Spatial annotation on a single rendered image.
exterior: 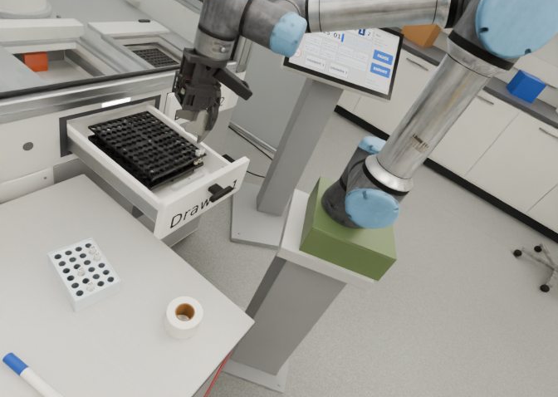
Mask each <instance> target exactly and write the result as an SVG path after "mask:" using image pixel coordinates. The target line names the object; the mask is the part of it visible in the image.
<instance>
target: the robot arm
mask: <svg viewBox="0 0 558 397"><path fill-rule="evenodd" d="M427 24H437V25H438V26H439V27H440V28H441V29H446V28H453V30H452V31H451V32H450V34H449V35H448V38H447V41H448V53H447V55H446V56H445V57H444V58H443V60H442V61H441V63H440V64H439V66H438V68H437V69H436V70H435V72H434V73H433V74H432V76H431V77H430V79H429V80H428V82H427V83H426V85H425V86H424V88H423V89H422V90H421V92H420V93H419V95H418V96H417V98H416V99H415V101H414V103H413V104H412V105H411V106H410V108H409V109H408V111H407V112H406V114H405V115H404V117H403V119H402V120H401V121H400V122H399V124H398V125H397V127H396V128H395V130H394V132H393V133H392V135H391V136H390V137H389V138H388V140H387V141H385V140H382V139H379V138H376V137H372V136H367V137H364V138H363V139H362V140H361V141H360V143H359V144H358V145H357V146H358V147H357V149H356V150H355V152H354V154H353V155H352V157H351V159H350V161H349V163H348V164H347V166H346V167H345V170H344V172H343V173H342V175H341V176H340V178H339V179H338V180H337V181H335V182H334V183H333V184H332V185H331V186H330V187H329V188H328V189H327V190H326V191H325V192H324V194H323V195H322V198H321V204H322V207H323V209H324V210H325V212H326V213H327V214H328V215H329V216H330V217H331V218H332V219H333V220H335V221H336V222H337V223H339V224H341V225H343V226H346V227H348V228H370V229H376V228H386V227H388V226H390V225H391V224H393V223H394V222H395V221H396V220H397V218H398V216H399V212H400V206H399V204H400V202H401V201H402V200H403V199H404V197H405V196H406V195H407V194H408V193H409V191H410V190H411V189H412V187H413V186H414V182H413V179H412V176H413V175H414V173H415V172H416V171H417V170H418V168H419V167H420V166H421V164H422V163H423V162H424V161H425V160H426V159H427V158H428V156H429V155H430V154H431V152H432V151H433V150H434V148H435V147H436V146H437V145H438V143H439V142H440V141H441V140H442V138H443V137H444V136H445V135H446V134H447V133H448V131H449V130H450V129H451V128H452V126H453V125H454V124H455V122H456V121H457V120H458V118H459V117H460V116H461V115H462V113H463V112H464V111H465V110H466V109H467V108H468V106H469V105H470V104H471V103H472V101H473V100H474V99H475V98H476V96H477V95H478V94H479V92H480V91H481V90H482V88H483V87H484V86H485V85H486V84H487V83H488V82H489V80H490V79H491V78H492V77H493V76H495V75H499V74H502V73H506V72H509V71H510V70H511V68H512V67H513V66H514V65H515V63H516V62H517V61H518V60H519V58H520V57H521V56H525V55H527V54H529V53H532V52H534V51H537V50H538V49H540V48H541V47H543V46H544V45H545V44H546V43H547V42H548V41H549V40H550V39H551V38H552V37H553V36H554V35H555V34H556V32H557V31H558V0H276V1H274V2H269V1H267V0H203V5H202V10H201V13H200V18H199V21H198V27H197V31H196V35H195V39H194V43H193V46H194V48H187V47H185V48H184V52H183V56H182V61H181V65H180V69H179V71H176V72H175V76H174V83H173V88H172V93H174V95H175V97H176V99H177V101H178V102H179V104H180V105H181V107H182V109H179V110H177V112H176V116H177V117H179V118H181V119H185V120H189V121H191V122H190V123H187V124H186V126H185V127H184V130H185V131H186V132H187V133H190V134H194V135H197V136H198V138H197V144H200V143H201V142H202V141H203V140H204V139H205V138H206V137H207V135H208V134H209V132H210V130H212V129H213V127H214V125H215V123H216V121H217V118H218V111H219V106H220V101H221V96H222V93H221V88H220V87H221V86H222V85H221V84H220V82H221V83H222V84H224V85H225V86H226V87H227V88H229V89H230V90H231V91H233V92H234V93H235V94H236V95H237V96H240V97H242V98H243V99H244V100H248V99H249V98H250V97H251V96H252V91H251V90H250V89H249V85H248V84H247V83H246V82H245V81H243V80H241V79H240V78H239V77H237V76H236V75H235V74H233V73H232V72H231V71H230V70H229V69H227V68H226V66H227V63H228V59H229V58H230V56H231V53H232V49H233V44H234V42H235V40H236V37H237V34H239V35H240V36H243V37H245V38H247V39H249V40H251V41H253V42H255V43H257V44H259V45H261V46H263V47H265V48H267V49H269V50H272V51H273V52H274V53H276V54H278V53H279V54H281V55H283V56H286V57H292V56H294V55H295V53H296V51H297V49H298V47H299V46H300V44H301V40H302V38H303V36H304V34H305V33H316V32H337V31H349V30H360V29H371V28H382V27H404V26H415V25H427ZM177 77H178V80H176V79H177ZM175 82H176V85H175ZM175 86H176V88H175ZM205 110H207V111H205Z"/></svg>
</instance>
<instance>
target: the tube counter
mask: <svg viewBox="0 0 558 397"><path fill-rule="evenodd" d="M332 39H333V40H335V41H338V42H342V43H344V44H346V45H349V46H352V47H355V48H358V49H360V50H362V51H367V52H368V53H370V48H371V44H372V43H370V42H366V41H364V40H361V39H359V38H357V37H352V36H351V35H348V34H345V33H343V32H339V31H337V32H333V37H332Z"/></svg>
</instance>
